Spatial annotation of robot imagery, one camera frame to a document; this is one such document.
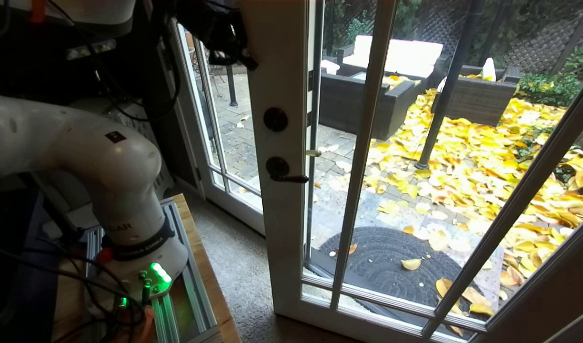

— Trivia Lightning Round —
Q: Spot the dark wicker outdoor sofa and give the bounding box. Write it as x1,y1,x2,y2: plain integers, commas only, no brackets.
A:
319,34,449,143

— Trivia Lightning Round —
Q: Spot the dark wicker planter box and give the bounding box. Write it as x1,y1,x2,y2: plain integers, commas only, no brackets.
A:
433,63,525,130

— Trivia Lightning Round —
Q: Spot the dark round door mat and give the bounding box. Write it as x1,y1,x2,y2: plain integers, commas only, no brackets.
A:
308,225,475,320

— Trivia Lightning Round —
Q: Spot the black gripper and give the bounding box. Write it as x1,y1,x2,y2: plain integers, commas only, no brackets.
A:
176,0,260,72

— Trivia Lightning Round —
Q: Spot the round door deadbolt lock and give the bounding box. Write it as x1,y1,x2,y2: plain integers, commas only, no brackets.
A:
262,105,292,135

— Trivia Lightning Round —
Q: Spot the white glass door with deadbolt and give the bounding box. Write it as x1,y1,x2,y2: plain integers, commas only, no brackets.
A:
237,0,583,343

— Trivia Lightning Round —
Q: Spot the door lever handle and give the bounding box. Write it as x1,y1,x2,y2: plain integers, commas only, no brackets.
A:
266,154,313,187

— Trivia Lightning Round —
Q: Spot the white sofa cushion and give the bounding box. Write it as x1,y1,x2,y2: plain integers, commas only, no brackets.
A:
338,34,449,82

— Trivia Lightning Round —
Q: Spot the dark metal patio pole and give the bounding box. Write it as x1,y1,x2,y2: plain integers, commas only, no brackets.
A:
416,0,489,171

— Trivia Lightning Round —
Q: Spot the aluminium mounting frame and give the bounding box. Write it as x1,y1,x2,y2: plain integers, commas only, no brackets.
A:
81,196,220,343

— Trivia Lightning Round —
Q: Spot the yellow fallen leaf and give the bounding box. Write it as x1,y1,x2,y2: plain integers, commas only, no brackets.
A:
401,255,426,274
435,276,460,305
468,290,500,320

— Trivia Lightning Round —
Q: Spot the green garden bush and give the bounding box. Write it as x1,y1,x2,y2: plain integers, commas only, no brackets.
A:
519,42,583,109

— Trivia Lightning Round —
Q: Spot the small white garden object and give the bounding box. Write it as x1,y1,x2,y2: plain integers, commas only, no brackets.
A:
481,55,500,84

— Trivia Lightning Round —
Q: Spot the wooden robot platform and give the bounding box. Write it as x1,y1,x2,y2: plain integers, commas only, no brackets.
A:
50,190,245,343

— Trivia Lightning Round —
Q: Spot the dark lattice fence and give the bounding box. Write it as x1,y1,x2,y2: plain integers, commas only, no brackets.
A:
399,0,583,74

